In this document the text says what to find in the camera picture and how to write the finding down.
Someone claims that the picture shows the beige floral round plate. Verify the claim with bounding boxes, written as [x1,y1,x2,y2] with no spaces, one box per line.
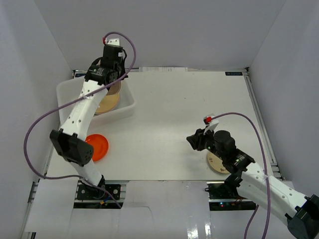
[206,152,230,174]

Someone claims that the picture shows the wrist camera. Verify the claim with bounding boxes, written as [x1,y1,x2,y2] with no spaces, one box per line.
[103,37,121,47]
[203,114,219,135]

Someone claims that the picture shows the yellow round plate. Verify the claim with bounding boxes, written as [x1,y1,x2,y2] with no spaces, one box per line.
[95,93,120,115]

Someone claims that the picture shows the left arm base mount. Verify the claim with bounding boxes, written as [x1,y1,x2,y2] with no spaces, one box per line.
[73,184,123,209]

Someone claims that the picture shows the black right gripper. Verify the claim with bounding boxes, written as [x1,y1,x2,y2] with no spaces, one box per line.
[186,126,225,161]

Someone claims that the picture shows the brown square plate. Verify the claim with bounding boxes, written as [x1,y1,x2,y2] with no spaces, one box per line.
[107,81,121,96]

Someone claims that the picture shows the white plastic bin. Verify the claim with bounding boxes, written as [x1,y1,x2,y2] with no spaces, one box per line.
[56,77,136,127]

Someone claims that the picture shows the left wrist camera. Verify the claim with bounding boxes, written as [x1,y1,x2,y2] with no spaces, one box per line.
[103,37,121,47]

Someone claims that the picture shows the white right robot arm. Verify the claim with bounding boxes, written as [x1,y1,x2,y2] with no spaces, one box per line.
[186,129,319,239]

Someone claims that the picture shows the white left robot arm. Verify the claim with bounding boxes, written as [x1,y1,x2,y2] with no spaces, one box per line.
[50,43,127,199]

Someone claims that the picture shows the orange round plate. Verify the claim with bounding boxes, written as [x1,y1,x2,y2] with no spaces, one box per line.
[85,134,109,162]

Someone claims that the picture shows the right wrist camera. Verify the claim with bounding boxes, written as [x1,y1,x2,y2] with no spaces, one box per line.
[203,114,219,135]

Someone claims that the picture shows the paper sheet at back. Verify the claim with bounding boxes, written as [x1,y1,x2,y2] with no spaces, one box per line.
[139,67,188,72]

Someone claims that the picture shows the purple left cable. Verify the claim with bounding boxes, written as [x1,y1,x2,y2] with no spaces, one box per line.
[23,31,137,209]

